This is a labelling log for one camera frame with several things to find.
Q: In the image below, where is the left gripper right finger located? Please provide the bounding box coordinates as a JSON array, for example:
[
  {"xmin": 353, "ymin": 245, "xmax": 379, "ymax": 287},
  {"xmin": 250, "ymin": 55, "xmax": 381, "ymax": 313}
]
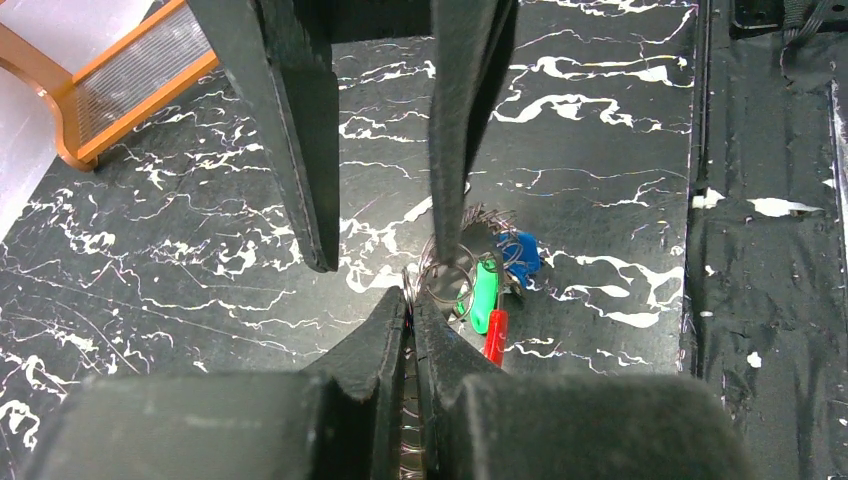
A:
[{"xmin": 413, "ymin": 298, "xmax": 756, "ymax": 479}]

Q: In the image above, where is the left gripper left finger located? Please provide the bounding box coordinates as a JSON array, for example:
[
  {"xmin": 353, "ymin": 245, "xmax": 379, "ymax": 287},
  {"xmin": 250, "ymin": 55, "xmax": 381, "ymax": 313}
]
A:
[{"xmin": 22, "ymin": 287, "xmax": 404, "ymax": 479}]

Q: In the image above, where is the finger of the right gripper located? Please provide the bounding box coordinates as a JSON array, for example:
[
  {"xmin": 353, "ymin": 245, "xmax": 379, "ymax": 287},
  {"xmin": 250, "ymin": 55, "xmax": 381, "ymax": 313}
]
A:
[
  {"xmin": 189, "ymin": 1, "xmax": 340, "ymax": 273},
  {"xmin": 429, "ymin": 1, "xmax": 519, "ymax": 265}
]

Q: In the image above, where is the keyring with coloured key tags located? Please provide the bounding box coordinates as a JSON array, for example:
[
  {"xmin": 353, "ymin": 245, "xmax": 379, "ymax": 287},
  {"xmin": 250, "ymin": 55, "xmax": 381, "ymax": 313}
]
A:
[{"xmin": 398, "ymin": 204, "xmax": 536, "ymax": 479}]

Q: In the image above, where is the orange wooden shelf rack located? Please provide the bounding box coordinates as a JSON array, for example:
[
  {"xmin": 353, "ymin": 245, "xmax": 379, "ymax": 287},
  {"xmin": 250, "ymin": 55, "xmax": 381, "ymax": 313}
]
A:
[{"xmin": 1, "ymin": 1, "xmax": 219, "ymax": 172}]

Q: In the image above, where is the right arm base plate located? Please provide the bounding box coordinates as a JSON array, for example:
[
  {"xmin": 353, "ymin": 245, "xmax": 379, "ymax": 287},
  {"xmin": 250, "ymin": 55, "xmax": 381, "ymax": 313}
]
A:
[{"xmin": 686, "ymin": 1, "xmax": 847, "ymax": 479}]

